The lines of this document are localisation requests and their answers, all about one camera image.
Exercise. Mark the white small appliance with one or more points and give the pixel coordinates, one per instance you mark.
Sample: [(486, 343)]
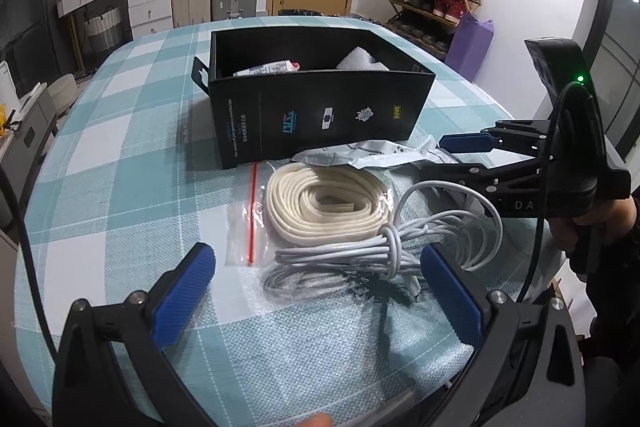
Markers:
[(7, 82)]

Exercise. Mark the white tube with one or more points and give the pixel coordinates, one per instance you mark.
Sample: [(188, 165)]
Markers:
[(265, 68)]

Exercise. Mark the white foam sheet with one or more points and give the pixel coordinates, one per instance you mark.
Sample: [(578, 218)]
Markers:
[(362, 59)]

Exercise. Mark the grey low cabinet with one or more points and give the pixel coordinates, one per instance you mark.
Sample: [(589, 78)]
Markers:
[(25, 147)]

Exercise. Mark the black doormat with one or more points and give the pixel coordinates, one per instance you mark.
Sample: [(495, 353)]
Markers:
[(297, 12)]

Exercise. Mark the white desk with drawers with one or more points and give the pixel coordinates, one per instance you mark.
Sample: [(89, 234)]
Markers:
[(147, 2)]

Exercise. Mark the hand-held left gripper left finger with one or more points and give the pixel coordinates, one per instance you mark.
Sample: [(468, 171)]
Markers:
[(182, 289)]

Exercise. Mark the woven storage basket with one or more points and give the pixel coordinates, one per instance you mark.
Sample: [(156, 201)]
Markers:
[(102, 32)]

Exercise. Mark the purple bag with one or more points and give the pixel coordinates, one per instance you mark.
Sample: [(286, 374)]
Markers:
[(467, 52)]

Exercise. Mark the shoes beside rack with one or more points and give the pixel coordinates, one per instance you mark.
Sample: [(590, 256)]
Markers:
[(370, 20)]

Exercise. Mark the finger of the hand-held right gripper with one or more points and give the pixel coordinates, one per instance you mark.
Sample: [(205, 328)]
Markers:
[(465, 142), (465, 173)]

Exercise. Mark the yellow plastic bag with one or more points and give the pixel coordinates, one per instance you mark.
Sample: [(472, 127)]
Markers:
[(5, 119)]

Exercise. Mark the black cardboard box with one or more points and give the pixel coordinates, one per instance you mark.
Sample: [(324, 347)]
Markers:
[(320, 117)]

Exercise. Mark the teal checked tablecloth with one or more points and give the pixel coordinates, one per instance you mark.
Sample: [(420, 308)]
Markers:
[(150, 117)]

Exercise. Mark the person's left hand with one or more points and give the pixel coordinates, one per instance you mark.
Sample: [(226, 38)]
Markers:
[(317, 421)]

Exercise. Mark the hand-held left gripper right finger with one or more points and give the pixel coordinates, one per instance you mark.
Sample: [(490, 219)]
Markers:
[(452, 302)]

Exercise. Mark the white printed plastic packet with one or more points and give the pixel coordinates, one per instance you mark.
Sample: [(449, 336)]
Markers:
[(365, 154)]

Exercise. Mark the dark glass door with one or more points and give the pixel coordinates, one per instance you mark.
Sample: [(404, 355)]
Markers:
[(620, 57)]

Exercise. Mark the person's right hand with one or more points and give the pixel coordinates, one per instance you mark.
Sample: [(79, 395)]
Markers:
[(622, 219)]

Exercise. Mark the person's dark clothing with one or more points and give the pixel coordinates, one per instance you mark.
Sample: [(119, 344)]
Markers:
[(615, 357)]

